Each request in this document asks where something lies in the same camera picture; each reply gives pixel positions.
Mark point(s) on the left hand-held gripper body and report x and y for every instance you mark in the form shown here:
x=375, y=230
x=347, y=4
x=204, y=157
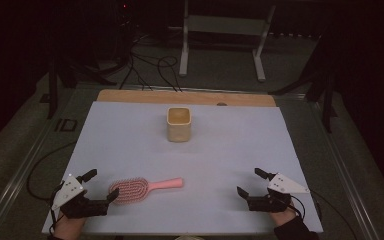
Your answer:
x=69, y=193

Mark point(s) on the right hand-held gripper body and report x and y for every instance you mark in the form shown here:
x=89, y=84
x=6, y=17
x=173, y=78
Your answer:
x=280, y=186

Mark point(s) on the pink hairbrush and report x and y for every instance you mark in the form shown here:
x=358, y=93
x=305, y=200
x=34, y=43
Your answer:
x=131, y=190

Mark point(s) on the beige square wooden cup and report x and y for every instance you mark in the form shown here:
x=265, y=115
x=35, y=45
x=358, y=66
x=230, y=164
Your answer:
x=179, y=128

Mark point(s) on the person's right hand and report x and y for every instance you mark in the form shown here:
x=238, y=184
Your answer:
x=282, y=218

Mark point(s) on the person's left hand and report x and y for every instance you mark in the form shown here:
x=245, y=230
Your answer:
x=69, y=228

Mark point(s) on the white table cover sheet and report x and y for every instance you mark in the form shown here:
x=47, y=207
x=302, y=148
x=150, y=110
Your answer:
x=213, y=160

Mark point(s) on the black metal stand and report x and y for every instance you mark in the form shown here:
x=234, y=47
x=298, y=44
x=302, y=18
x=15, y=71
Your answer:
x=325, y=90
x=55, y=86

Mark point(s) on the white metal stand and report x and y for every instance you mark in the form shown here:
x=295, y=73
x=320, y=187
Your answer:
x=226, y=26

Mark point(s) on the black floor bracket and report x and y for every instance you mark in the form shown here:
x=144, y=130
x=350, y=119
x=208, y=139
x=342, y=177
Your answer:
x=66, y=125

